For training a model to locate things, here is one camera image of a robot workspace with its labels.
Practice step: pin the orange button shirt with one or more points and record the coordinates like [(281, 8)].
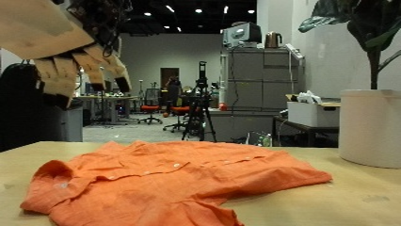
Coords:
[(174, 182)]

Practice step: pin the orange seat office chair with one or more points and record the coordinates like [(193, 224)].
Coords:
[(179, 109), (150, 107)]

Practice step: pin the small orange ball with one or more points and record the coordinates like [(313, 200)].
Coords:
[(222, 106)]

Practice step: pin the low grey cabinet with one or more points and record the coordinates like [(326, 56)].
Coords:
[(239, 124)]

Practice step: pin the person in dark clothes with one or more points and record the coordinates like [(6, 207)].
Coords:
[(173, 89)]

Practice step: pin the brown door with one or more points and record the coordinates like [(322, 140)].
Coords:
[(169, 73)]

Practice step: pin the green bottle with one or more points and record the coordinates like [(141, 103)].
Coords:
[(266, 140)]

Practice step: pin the tall grey filing cabinet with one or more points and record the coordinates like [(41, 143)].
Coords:
[(261, 78)]

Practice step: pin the long office desk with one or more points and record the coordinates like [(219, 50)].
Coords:
[(106, 99)]

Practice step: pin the dark side table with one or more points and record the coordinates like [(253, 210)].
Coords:
[(306, 128)]

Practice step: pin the white plastic bag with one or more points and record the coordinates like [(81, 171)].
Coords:
[(309, 97)]

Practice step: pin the white storage box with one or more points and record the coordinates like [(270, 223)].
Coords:
[(310, 114)]

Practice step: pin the grey box device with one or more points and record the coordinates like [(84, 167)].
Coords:
[(242, 34)]

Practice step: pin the copper kettle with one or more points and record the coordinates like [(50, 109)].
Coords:
[(271, 40)]

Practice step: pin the white power strip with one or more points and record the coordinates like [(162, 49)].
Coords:
[(294, 51)]

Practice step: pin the grey waste bin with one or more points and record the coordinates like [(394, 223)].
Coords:
[(73, 124)]

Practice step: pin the white round plant pot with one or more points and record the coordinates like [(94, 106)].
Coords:
[(369, 128)]

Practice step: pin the black office chair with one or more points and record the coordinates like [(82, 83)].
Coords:
[(25, 106)]

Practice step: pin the large-leaf green plant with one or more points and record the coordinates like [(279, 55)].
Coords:
[(371, 28)]

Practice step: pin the black camera tripod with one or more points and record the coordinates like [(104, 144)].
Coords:
[(201, 106)]

